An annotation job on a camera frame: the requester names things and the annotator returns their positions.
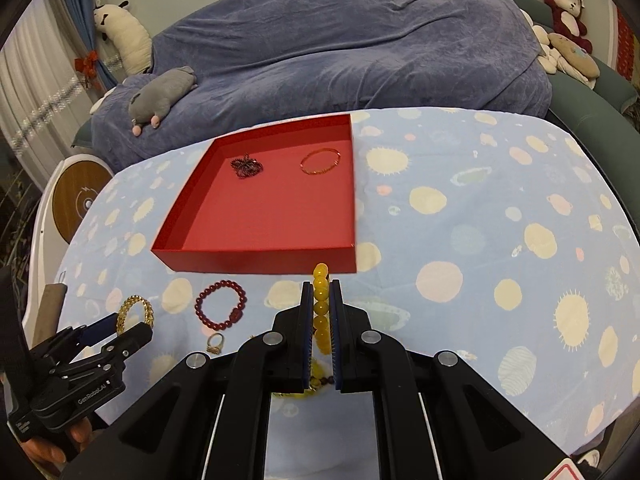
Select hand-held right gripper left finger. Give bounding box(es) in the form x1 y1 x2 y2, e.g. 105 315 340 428
60 281 314 480

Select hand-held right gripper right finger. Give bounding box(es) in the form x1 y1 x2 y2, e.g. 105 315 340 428
330 279 576 480

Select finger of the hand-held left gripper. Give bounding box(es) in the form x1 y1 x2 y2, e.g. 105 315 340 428
55 311 121 348
75 322 154 367

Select gold chain bracelet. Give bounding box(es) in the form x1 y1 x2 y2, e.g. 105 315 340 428
116 296 154 336

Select yellow bead bracelet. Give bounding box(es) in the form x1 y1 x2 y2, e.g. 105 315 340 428
280 261 333 401

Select dark red bead bracelet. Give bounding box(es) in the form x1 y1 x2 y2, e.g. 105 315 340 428
194 282 248 331

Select red cardboard box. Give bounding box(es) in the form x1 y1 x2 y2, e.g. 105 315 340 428
151 113 358 274

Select white machine with wooden disc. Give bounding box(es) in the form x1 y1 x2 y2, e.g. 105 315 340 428
27 155 113 321

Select blue planet print tablecloth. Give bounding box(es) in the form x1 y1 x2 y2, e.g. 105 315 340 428
50 106 635 476

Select thin orange bangle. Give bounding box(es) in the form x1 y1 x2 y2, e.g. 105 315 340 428
300 148 344 176

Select grey plush mouse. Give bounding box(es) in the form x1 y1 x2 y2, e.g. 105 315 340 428
129 66 198 137

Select white curtain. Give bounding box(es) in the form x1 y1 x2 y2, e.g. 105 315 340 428
0 0 108 181

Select red ribbon bow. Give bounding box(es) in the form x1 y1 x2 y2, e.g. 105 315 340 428
75 50 103 88

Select red and white card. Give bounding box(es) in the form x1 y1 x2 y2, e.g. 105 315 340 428
542 457 588 480

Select blue velvet blanket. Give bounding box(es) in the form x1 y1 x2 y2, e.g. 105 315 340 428
90 0 553 173

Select blue curtain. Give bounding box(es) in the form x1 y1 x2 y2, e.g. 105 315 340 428
54 0 126 96

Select green sofa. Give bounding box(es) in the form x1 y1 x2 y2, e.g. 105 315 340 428
70 0 640 171

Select small white plush toy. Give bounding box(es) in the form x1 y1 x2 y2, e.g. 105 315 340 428
531 24 557 75

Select beige round plush cushion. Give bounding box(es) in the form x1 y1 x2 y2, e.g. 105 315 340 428
547 32 601 91

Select red plush bear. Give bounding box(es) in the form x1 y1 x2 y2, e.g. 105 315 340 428
543 0 593 53

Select red wall banner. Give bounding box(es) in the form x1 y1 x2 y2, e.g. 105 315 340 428
614 7 636 81

